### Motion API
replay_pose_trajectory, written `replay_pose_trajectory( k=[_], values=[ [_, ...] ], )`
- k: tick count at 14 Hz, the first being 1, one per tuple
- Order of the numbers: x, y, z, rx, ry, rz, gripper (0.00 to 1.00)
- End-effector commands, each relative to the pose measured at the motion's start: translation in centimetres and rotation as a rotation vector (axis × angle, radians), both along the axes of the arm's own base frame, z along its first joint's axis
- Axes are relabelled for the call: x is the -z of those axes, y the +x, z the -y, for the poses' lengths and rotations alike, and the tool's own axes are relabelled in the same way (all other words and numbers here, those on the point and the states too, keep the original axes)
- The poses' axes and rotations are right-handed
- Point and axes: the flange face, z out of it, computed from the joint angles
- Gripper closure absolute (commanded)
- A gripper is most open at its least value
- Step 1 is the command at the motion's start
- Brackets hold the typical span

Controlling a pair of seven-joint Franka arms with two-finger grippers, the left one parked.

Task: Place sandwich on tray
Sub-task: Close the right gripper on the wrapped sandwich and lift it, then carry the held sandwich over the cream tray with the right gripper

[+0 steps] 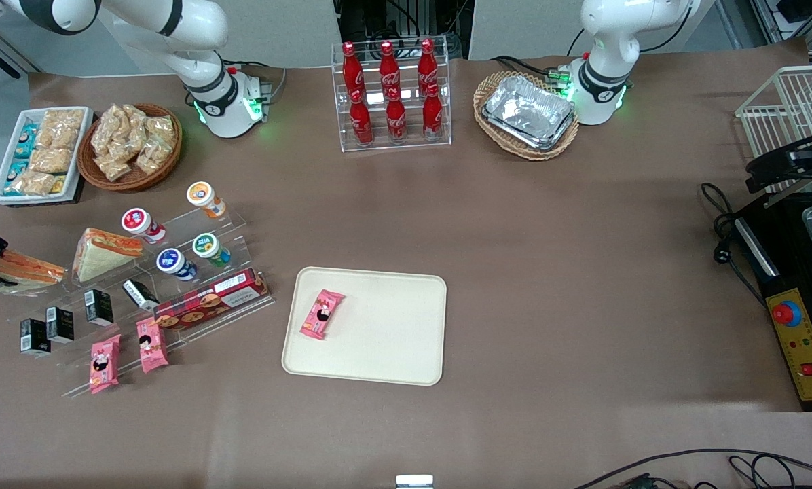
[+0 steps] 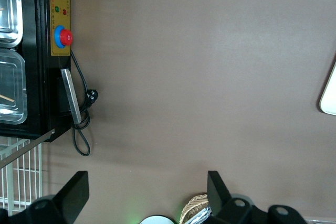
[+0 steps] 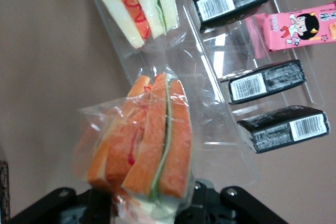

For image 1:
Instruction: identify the red cola bottle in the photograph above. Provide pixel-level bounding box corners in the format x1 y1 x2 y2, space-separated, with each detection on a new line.
417 39 440 92
385 88 408 143
378 41 401 96
349 90 374 145
422 84 444 141
342 42 366 96

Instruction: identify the grey cable at arm base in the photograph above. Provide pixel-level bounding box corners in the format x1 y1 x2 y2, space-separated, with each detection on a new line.
226 62 289 104

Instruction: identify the stack of foil containers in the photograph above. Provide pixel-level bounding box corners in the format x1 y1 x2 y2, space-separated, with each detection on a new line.
482 75 576 151

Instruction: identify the tan wicker basket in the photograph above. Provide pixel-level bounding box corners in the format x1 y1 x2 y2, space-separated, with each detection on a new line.
473 71 580 161

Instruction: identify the blue lid yogurt cup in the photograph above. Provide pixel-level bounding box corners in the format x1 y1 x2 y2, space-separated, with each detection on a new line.
156 248 198 282

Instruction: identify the brown wicker snack basket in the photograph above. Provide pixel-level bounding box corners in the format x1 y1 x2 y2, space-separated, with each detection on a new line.
77 103 183 192

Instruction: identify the black sealing machine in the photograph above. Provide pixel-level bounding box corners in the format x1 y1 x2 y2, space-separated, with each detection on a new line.
732 194 812 413

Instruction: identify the pink snack pack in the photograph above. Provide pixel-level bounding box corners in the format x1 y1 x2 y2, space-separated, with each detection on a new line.
89 335 122 395
300 289 346 341
136 317 170 374

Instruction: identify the black cable bundle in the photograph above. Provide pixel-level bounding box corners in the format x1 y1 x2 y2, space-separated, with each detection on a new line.
491 54 573 86

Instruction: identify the red brown cookie box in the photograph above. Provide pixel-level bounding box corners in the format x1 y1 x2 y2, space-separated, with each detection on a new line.
153 268 271 331

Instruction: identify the green lid yogurt cup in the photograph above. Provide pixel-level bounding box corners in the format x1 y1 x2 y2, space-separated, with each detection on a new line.
192 232 232 268

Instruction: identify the cream plastic tray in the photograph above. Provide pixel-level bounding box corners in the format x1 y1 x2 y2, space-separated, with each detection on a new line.
281 266 447 387

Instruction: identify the metal frame rack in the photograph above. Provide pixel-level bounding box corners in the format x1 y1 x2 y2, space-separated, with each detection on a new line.
749 0 812 52

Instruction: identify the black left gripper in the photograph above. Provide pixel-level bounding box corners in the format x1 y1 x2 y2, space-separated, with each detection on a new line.
748 120 812 194

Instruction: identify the orange lid yogurt cup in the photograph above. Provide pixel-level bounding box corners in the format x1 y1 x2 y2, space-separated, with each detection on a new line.
187 181 227 219

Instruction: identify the silver machine handle bar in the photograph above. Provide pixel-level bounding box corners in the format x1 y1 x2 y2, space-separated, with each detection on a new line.
735 217 781 279

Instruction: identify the looped black cable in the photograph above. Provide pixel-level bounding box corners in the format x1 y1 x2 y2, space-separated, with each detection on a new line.
727 454 797 489

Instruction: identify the clear bag of crackers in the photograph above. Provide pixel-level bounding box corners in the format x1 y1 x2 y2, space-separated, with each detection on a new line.
94 153 132 183
136 139 173 176
145 115 178 147
92 105 126 156
122 104 150 147

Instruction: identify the triangular sandwich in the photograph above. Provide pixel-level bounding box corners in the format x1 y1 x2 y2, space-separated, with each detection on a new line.
72 228 144 283
0 249 67 296

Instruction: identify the grey machine lever bar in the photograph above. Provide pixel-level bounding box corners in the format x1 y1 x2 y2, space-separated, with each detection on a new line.
762 183 811 209

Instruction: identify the clear acrylic stepped stand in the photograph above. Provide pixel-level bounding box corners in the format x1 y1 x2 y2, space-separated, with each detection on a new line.
0 202 276 399

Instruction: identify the long black cable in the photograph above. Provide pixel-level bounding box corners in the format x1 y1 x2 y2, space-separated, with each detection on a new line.
572 448 812 489

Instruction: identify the red lid yogurt cup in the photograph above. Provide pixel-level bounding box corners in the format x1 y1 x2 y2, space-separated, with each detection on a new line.
122 208 167 245

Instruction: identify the red mushroom push button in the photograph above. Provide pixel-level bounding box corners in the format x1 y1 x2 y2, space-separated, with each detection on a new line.
771 300 802 327

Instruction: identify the small black carton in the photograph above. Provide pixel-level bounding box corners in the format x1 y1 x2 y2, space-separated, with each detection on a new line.
84 289 115 327
45 307 75 344
122 279 160 312
20 319 52 357

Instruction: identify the clear acrylic bottle rack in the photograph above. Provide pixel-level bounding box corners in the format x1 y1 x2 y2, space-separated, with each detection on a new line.
331 35 452 153

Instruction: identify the white wire rack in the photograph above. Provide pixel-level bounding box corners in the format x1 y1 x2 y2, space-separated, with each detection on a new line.
735 65 812 198

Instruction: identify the black power cable with plug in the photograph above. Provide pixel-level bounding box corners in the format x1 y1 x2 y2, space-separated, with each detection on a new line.
701 182 767 306

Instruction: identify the white rectangular snack bin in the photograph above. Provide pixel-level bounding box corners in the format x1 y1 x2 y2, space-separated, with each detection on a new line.
0 107 95 206

